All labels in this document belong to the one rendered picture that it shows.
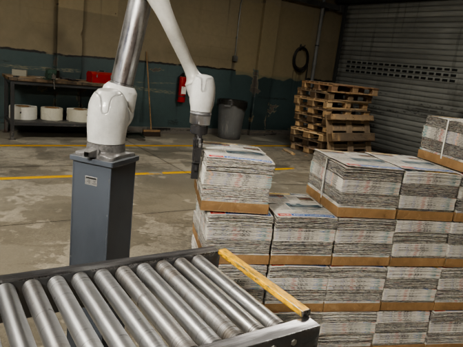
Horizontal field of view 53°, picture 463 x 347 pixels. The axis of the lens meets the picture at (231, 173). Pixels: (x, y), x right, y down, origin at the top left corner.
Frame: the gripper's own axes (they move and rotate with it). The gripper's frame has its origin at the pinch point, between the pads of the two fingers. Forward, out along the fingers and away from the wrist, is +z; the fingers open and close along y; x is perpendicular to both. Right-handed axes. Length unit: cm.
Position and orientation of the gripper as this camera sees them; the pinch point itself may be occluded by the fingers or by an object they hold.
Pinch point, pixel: (194, 171)
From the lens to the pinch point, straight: 204.1
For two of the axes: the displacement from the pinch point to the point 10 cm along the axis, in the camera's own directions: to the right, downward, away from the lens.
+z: -1.2, 9.7, 2.3
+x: -9.7, -0.6, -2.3
